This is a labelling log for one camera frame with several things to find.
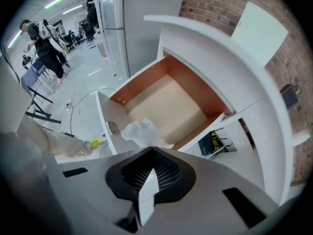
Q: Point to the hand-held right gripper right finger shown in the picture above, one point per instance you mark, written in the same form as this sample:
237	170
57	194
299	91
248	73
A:
207	204

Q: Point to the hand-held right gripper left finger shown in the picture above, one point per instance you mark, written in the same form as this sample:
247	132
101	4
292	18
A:
93	192

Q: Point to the clear plastic bag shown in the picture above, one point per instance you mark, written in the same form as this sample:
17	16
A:
144	133

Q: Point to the white drawer with brown inside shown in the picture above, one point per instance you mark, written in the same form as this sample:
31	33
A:
166	99

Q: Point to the person's left shoe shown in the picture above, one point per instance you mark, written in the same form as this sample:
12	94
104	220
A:
96	143

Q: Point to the black router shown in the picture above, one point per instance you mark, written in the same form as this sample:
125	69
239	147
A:
207	144

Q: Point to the person's beige trousers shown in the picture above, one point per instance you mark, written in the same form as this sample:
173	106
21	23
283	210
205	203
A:
58	141

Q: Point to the white chair with black legs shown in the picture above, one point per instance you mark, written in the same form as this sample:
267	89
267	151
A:
44	118

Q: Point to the white power strip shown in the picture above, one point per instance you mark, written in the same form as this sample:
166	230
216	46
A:
68	105

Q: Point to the black pen holder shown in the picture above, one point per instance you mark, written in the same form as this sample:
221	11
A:
289	97

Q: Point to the grey waste bin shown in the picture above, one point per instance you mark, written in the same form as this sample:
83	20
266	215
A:
102	49

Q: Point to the white desk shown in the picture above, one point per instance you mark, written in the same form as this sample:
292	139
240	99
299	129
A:
220	57

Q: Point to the white upright board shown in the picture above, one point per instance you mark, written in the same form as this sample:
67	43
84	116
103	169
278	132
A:
261	30

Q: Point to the grey refrigerator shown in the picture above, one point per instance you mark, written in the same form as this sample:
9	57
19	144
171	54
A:
146	4

